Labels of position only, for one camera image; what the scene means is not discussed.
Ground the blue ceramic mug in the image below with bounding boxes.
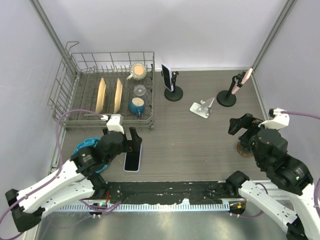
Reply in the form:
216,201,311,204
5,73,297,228
128,97,145,118

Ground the phone in white case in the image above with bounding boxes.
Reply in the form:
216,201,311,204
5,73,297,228
161,64,174,92

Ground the white slotted cable duct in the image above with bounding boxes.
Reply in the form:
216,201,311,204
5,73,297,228
55,201,230,213

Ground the black gooseneck phone stand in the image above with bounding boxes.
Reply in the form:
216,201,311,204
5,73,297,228
216,71,245,107

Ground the pink phone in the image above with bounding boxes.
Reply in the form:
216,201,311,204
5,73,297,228
231,68,253,95

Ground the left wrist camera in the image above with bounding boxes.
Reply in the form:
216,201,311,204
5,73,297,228
100,114,125,135

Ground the blue polka dot plate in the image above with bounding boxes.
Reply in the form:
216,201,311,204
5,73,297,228
72,137,108,174

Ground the wooden base phone stand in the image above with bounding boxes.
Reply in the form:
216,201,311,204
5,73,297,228
236,141,254,158

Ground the cream ribbed mug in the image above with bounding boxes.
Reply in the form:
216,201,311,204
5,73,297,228
126,62,147,81

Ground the white folding phone stand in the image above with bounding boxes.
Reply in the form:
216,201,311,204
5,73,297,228
189,97,215,119

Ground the left yellow plate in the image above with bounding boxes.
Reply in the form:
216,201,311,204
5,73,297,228
95,77,107,114

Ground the right yellow plate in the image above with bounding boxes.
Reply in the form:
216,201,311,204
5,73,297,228
113,78,123,114

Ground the lavender case phone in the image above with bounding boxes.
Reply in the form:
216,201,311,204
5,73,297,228
123,145,142,173

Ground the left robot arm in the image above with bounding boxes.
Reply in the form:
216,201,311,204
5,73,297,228
5,127,142,233

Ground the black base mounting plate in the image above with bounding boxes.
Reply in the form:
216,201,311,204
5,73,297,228
107,181,241,205

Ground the clear glass cup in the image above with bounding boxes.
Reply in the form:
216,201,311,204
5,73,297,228
133,84,151,104

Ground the grey wire dish rack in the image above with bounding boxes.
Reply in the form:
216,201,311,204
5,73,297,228
47,41,155,130

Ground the yellow plate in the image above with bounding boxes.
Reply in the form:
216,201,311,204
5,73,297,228
113,78,123,114
95,77,107,114

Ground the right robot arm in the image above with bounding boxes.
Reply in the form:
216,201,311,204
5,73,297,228
225,108,320,240

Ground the black round-base phone stand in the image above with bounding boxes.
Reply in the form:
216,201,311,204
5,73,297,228
164,71,184,102

